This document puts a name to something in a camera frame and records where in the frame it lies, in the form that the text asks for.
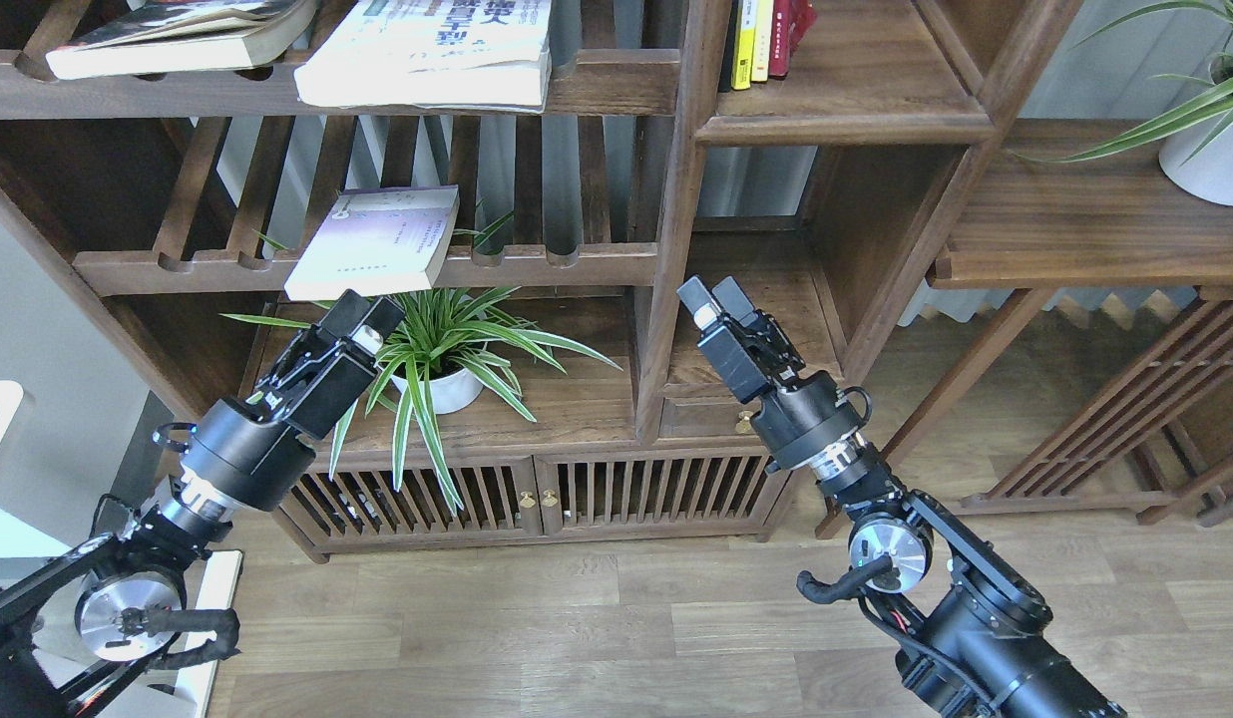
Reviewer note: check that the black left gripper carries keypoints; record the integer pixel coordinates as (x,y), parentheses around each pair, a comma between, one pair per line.
(247,453)

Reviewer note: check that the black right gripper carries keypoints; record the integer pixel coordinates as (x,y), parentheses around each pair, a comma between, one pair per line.
(803,421)

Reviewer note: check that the small white purple book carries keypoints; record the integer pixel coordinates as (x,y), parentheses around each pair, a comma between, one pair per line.
(376,242)

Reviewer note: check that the large white book blue text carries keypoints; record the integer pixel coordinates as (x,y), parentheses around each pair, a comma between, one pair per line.
(469,55)

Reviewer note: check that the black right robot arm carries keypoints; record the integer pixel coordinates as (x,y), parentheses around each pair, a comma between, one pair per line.
(969,627)

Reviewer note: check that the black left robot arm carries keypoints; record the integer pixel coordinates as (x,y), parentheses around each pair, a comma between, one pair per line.
(132,612)

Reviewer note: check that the wooden side shelf unit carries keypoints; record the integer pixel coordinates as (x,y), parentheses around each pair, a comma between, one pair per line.
(1033,229)

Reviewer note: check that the potted plant on side shelf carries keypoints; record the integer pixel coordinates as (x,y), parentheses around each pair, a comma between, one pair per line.
(1165,65)

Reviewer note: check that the spider plant in white pot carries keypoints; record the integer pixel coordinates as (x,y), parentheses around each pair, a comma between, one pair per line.
(438,360)

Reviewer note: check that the dark wooden bookshelf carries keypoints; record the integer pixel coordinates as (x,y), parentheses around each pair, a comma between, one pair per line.
(147,198)

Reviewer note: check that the yellow book spine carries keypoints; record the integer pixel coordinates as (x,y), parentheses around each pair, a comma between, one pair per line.
(745,27)

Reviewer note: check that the cream book spine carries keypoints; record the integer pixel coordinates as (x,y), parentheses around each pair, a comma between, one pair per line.
(762,43)

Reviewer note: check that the red book spine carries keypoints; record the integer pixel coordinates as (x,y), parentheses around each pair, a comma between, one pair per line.
(791,23)

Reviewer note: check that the tan paperback book top left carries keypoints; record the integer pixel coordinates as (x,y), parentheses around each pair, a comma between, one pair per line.
(173,36)

